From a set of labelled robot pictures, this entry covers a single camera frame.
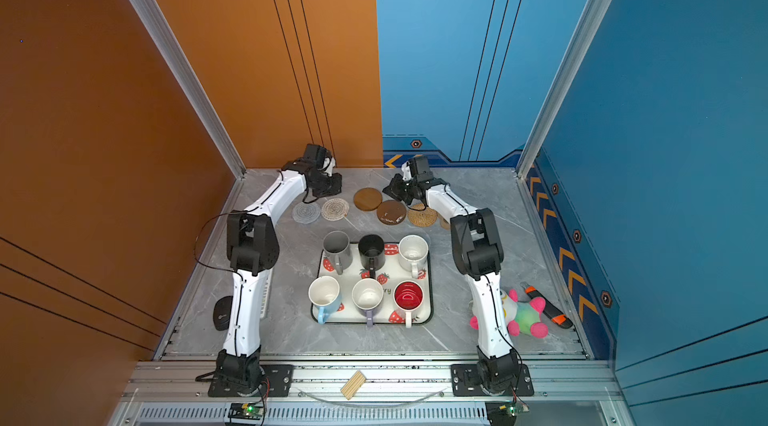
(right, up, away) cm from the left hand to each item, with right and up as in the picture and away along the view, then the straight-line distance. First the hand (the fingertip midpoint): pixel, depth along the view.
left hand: (342, 186), depth 104 cm
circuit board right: (+44, -55, -35) cm, 79 cm away
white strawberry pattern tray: (+17, -28, -13) cm, 35 cm away
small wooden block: (+8, -50, -32) cm, 60 cm away
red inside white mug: (+22, -32, -19) cm, 44 cm away
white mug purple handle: (+11, -32, -18) cm, 38 cm away
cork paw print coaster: (+36, -13, -2) cm, 38 cm away
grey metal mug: (+1, -19, -14) cm, 24 cm away
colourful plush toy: (+52, -35, -27) cm, 68 cm away
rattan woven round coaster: (+29, -11, +1) cm, 31 cm away
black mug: (+11, -21, -12) cm, 27 cm away
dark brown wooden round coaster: (+17, -9, +1) cm, 20 cm away
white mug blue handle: (-2, -31, -19) cm, 36 cm away
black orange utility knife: (+63, -36, -20) cm, 75 cm away
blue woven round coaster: (-13, -10, +2) cm, 16 cm away
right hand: (+14, -1, -3) cm, 14 cm away
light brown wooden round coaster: (+9, -5, +6) cm, 12 cm away
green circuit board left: (-18, -55, -33) cm, 67 cm away
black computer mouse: (-30, -36, -21) cm, 52 cm away
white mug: (+24, -22, -10) cm, 34 cm away
